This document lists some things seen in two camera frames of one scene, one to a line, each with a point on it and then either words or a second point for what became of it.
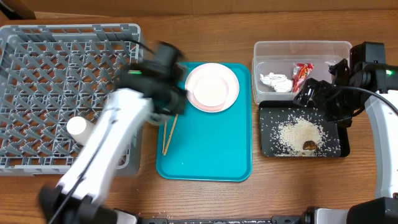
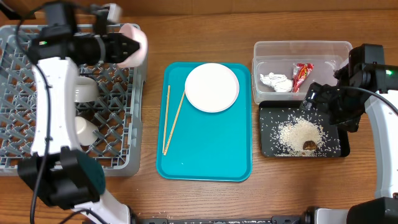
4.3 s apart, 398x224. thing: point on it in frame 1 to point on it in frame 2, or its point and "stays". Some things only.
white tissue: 279,82 stays
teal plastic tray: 198,145 stays
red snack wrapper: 300,71 stays
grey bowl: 156,117 to 86,89
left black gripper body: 171,101 to 114,48
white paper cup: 79,129 stays
